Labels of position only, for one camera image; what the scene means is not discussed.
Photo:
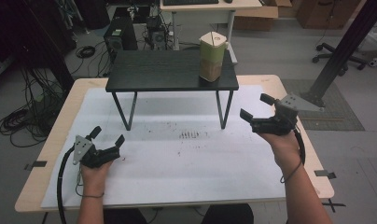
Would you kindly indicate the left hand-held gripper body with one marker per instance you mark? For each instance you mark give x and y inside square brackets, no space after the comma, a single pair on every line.
[98,155]

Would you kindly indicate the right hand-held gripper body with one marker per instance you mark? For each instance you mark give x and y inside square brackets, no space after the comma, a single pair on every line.
[281,119]

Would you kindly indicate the black raised shelf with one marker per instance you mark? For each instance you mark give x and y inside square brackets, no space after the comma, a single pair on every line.
[164,70]

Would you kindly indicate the person's left hand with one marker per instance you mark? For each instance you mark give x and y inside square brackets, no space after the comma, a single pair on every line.
[95,179]

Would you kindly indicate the person's right hand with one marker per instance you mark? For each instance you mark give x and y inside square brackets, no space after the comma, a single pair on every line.
[283,149]

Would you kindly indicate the thin black left wristband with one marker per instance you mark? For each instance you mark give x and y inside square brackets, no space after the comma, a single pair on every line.
[93,196]

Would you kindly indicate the thin black wristband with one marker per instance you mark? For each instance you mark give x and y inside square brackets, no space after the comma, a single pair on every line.
[294,172]
[93,196]

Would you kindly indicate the thin black right wristband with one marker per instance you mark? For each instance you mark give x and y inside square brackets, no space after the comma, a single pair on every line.
[294,172]

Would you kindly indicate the black tape strip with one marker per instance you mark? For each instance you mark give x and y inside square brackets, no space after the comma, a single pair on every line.
[325,174]
[37,164]

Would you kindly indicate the person's left leg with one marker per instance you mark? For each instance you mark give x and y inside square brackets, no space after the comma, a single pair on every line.
[124,217]

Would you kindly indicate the person's leg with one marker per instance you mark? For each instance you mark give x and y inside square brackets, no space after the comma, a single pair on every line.
[124,217]
[228,214]

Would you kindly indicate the white table mat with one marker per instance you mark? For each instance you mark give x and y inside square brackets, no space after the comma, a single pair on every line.
[183,174]

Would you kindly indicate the black office chair base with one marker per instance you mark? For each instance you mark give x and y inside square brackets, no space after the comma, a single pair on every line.
[329,56]

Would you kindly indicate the flat cardboard box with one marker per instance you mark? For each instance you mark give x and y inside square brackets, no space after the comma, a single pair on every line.
[256,18]

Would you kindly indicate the black tape cross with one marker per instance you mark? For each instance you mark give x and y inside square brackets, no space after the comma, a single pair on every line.
[334,204]

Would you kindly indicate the black computer tower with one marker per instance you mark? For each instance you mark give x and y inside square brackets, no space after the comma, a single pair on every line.
[121,35]

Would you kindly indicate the person's right leg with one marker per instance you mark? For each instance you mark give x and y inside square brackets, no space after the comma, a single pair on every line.
[228,214]

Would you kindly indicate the brown cardboard box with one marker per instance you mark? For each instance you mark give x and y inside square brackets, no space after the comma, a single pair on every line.
[328,14]

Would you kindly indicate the small open computer case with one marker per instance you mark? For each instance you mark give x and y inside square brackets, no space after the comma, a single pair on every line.
[157,34]

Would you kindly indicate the white desk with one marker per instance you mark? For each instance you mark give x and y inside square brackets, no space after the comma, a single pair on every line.
[192,11]

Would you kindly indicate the black keyboard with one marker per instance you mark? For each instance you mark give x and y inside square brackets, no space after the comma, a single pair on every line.
[189,2]

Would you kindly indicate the black metal post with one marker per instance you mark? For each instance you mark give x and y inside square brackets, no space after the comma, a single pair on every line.
[342,53]

